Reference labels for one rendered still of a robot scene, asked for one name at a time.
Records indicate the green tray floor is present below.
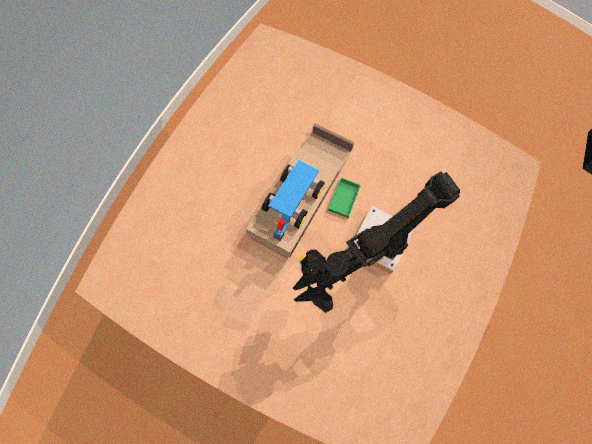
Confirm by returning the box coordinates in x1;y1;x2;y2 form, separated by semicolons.
330;181;359;215

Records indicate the tan wooden ramp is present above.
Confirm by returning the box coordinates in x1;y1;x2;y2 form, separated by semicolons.
246;123;354;259

